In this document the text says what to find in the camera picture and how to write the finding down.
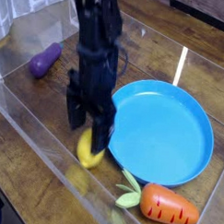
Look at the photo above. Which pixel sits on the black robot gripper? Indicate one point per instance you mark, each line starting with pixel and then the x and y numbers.
pixel 90 91

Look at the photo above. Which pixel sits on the white patterned curtain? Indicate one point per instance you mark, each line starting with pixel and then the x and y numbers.
pixel 12 9

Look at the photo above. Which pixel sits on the dark wall baseboard strip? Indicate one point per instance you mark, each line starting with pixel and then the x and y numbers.
pixel 201 16

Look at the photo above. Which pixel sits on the purple toy eggplant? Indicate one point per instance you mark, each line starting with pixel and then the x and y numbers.
pixel 40 63

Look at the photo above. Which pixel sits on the blue round plastic tray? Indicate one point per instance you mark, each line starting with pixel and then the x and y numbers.
pixel 162 134

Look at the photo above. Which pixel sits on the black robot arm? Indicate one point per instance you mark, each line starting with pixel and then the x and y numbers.
pixel 100 24

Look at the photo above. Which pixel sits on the orange toy carrot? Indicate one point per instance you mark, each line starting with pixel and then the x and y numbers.
pixel 157 202

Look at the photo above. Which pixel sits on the yellow toy lemon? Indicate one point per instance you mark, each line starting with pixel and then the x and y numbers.
pixel 84 154

